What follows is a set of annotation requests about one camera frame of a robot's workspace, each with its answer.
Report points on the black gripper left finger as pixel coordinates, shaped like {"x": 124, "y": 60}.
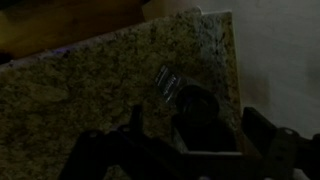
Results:
{"x": 100, "y": 156}

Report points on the small dark bottle with label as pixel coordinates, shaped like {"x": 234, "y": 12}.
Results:
{"x": 196, "y": 106}

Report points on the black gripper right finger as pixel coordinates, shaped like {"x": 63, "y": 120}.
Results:
{"x": 286, "y": 156}

